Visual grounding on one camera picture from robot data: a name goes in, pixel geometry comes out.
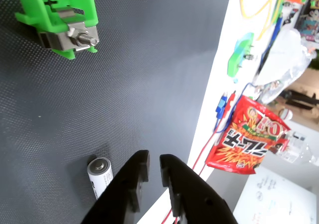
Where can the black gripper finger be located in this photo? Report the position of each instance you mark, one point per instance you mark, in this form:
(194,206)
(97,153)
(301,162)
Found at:
(194,199)
(129,191)

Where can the white AA battery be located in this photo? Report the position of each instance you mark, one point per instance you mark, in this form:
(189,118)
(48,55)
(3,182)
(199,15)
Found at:
(99,174)

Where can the green battery holder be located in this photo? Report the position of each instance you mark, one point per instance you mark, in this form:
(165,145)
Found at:
(49,12)

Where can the red snack bag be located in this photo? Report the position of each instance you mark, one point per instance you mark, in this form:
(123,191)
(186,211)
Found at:
(239,146)

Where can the white sheet with writing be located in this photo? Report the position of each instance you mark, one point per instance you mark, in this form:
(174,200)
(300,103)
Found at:
(279,199)

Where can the dark grey textured mat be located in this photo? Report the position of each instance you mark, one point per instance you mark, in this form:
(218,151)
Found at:
(137,84)

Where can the clear plastic bottle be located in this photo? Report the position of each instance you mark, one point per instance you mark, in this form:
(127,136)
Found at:
(296,149)

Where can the small green printed block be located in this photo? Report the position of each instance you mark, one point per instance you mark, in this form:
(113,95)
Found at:
(235,59)

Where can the blue tape on block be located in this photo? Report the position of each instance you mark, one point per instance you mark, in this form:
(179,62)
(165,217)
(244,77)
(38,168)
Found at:
(243,43)

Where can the clear plastic bag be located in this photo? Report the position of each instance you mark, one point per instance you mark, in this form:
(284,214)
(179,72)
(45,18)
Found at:
(281,57)

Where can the yellow rubber band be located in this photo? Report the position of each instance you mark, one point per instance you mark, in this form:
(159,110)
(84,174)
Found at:
(249,17)

